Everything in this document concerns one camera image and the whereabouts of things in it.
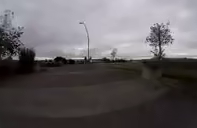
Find distant low buildings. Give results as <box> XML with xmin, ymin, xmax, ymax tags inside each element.
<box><xmin>39</xmin><ymin>56</ymin><xmax>77</xmax><ymax>66</ymax></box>

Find slender bare-trunk tree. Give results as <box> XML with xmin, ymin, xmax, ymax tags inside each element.
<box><xmin>144</xmin><ymin>21</ymin><xmax>175</xmax><ymax>61</ymax></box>

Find large leafy tree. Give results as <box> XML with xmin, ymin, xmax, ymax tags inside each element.
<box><xmin>0</xmin><ymin>9</ymin><xmax>25</xmax><ymax>63</ymax></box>

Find dark bush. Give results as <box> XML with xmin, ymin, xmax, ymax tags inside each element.
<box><xmin>18</xmin><ymin>47</ymin><xmax>37</xmax><ymax>74</ymax></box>

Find small distant tree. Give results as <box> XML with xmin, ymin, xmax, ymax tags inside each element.
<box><xmin>109</xmin><ymin>47</ymin><xmax>119</xmax><ymax>62</ymax></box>

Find curved street lamp pole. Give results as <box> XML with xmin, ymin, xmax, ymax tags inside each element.
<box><xmin>78</xmin><ymin>21</ymin><xmax>91</xmax><ymax>63</ymax></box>

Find green grass field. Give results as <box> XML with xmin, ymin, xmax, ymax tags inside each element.
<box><xmin>112</xmin><ymin>58</ymin><xmax>197</xmax><ymax>83</ymax></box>

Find pale paved strip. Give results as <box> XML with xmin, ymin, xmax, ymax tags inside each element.
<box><xmin>0</xmin><ymin>79</ymin><xmax>169</xmax><ymax>118</ymax></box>

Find dark asphalt road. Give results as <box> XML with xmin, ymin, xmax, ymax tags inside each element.
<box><xmin>0</xmin><ymin>62</ymin><xmax>197</xmax><ymax>128</ymax></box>

